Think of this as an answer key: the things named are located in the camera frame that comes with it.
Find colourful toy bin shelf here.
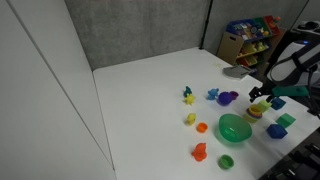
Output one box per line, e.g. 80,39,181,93
216,14,288,69

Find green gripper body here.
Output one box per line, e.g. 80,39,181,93
270,85,311,99

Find grey metal plate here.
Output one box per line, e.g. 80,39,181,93
222,64,258,81

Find black pole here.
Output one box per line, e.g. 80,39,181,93
198,0,214,51

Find dark blue cube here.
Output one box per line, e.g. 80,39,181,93
270,97,287,111

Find violet scalloped cup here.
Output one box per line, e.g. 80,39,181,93
216,91,234,107

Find teal toy figure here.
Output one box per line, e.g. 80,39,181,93
182,85,193,98

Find orange toy figure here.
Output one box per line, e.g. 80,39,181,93
190,142,209,163

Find lime green cube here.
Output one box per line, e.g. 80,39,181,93
257,99,273,113

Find small purple cup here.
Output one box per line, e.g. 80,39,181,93
229,90,240,101

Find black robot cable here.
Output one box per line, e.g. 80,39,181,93
305,63,320,118

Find large green bowl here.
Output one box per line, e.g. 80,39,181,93
218,113,253,145

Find yellow star toy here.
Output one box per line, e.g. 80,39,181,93
184,94,197,106

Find stacked cups with red top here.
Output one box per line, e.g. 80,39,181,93
242,108,264,124

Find light blue toy figure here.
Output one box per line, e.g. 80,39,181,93
206,87,220,101

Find small green lid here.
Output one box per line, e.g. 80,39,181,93
217,154,235,170

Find yellow toy figure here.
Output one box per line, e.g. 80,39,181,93
185,112,197,127

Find small yellow cup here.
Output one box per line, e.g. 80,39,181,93
249,104,264,116

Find black perforated board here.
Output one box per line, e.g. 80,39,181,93
259,131,320,180

